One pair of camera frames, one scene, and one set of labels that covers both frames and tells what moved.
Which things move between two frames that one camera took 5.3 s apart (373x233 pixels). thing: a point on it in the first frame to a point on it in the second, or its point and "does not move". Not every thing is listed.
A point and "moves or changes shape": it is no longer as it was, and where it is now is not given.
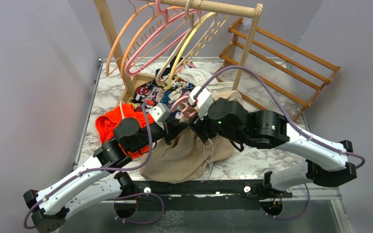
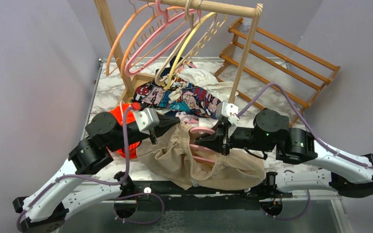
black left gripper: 172,129 to 166,121
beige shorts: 187,158 moves or changes shape
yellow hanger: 173,62 does not move
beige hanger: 188,16 does not move
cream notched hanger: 195,50 does not move
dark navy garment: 169,69 does not move
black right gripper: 198,125 to 218,141
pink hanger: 169,16 does not move
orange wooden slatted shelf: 261,65 does not move
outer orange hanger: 136,11 does not move
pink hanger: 190,112 to 203,149
